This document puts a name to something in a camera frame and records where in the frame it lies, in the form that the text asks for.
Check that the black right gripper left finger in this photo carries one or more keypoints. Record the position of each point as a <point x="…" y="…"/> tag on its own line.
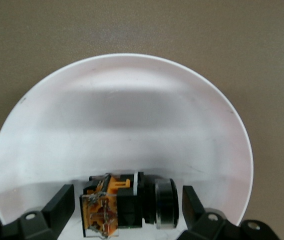
<point x="57" y="210"/>

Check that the orange push button switch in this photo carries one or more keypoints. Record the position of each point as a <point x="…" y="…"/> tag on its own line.
<point x="126" y="205"/>

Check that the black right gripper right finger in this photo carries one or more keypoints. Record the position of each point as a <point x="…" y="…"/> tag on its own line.
<point x="194" y="212"/>

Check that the pale pink round plate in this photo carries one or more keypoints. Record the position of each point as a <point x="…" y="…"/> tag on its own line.
<point x="121" y="112"/>

